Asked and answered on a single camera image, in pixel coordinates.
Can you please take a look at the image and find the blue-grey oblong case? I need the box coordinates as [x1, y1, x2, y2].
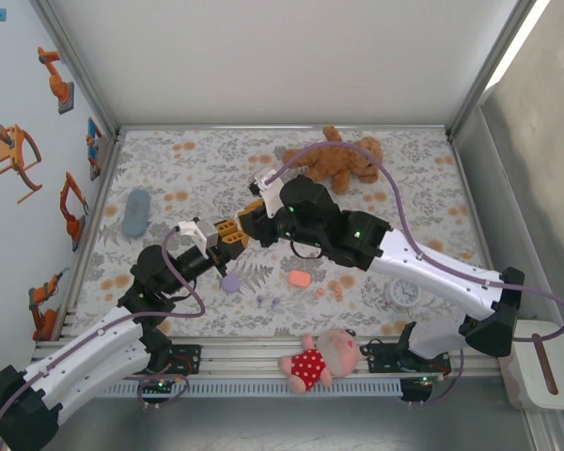
[121, 187, 152, 240]

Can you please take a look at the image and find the brown teddy bear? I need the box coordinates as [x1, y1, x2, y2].
[281, 125, 384, 196]

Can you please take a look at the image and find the floral printed table mat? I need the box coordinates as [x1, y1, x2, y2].
[70, 129, 499, 338]

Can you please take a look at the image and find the black controller board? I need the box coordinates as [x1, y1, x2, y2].
[400, 375, 436, 403]
[140, 375, 189, 392]

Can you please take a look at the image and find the white alarm clock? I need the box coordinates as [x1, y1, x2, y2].
[384, 276, 422, 311]

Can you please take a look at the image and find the blue and orange sticker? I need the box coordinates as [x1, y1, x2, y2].
[85, 117, 105, 182]

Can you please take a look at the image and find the pink plush red dotted dress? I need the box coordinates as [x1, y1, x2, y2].
[277, 328, 370, 394]

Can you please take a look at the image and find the orange chair-shaped sticker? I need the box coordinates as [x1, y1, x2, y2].
[0, 124, 43, 204]

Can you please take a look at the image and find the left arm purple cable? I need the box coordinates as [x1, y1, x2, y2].
[0, 227, 208, 451]

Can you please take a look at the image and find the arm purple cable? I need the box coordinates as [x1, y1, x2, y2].
[265, 139, 564, 410]
[0, 227, 208, 451]

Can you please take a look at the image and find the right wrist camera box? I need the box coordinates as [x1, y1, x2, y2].
[247, 166, 286, 220]

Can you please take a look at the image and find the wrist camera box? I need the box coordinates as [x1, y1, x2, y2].
[247, 166, 286, 220]
[177, 218, 218, 250]

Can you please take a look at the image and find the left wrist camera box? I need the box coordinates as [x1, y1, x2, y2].
[177, 218, 218, 250]

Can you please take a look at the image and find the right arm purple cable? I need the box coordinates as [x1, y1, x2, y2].
[265, 139, 564, 410]

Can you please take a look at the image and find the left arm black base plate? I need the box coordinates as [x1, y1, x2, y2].
[167, 344, 203, 376]

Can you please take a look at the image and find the wide aluminium frame rail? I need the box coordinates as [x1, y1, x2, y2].
[27, 335, 504, 380]

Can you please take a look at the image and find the white slotted cable duct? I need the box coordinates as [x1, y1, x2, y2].
[105, 379, 403, 398]

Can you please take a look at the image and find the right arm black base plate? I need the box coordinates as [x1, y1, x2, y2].
[359, 340, 452, 377]

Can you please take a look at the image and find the aluminium frame post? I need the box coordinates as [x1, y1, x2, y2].
[27, 0, 123, 142]
[446, 0, 546, 142]

